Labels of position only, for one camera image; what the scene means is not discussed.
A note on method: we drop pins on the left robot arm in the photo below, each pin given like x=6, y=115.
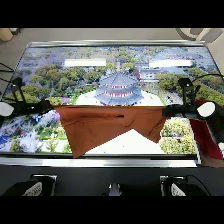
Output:
x=20, y=108

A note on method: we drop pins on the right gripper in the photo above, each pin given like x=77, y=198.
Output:
x=173, y=110

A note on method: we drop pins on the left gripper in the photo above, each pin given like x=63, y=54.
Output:
x=42, y=107

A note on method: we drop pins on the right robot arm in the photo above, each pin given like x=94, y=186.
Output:
x=216, y=120

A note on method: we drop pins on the silver frame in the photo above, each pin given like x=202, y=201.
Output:
x=100, y=162

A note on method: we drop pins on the red garment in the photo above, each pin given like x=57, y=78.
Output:
x=203, y=140

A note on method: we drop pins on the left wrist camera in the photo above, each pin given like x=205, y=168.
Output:
x=17, y=83

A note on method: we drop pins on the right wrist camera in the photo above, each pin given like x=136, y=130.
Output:
x=186, y=83

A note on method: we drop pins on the orange-brown garment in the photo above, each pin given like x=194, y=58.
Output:
x=100, y=125

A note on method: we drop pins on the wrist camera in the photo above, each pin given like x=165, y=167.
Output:
x=17, y=83
x=186, y=83

